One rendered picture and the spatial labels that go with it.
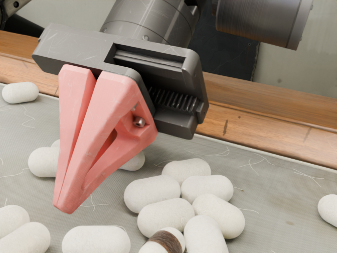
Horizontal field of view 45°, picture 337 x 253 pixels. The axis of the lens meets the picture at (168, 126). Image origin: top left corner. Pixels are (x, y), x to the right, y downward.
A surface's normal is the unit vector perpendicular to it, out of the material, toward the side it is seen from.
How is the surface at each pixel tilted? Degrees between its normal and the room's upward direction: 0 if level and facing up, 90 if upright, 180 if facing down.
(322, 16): 90
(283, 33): 121
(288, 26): 109
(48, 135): 0
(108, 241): 36
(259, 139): 45
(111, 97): 62
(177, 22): 66
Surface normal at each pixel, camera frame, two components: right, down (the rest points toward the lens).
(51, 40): -0.18, -0.45
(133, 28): 0.01, -0.39
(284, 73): -0.44, 0.33
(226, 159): 0.08, -0.90
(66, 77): -0.30, -0.11
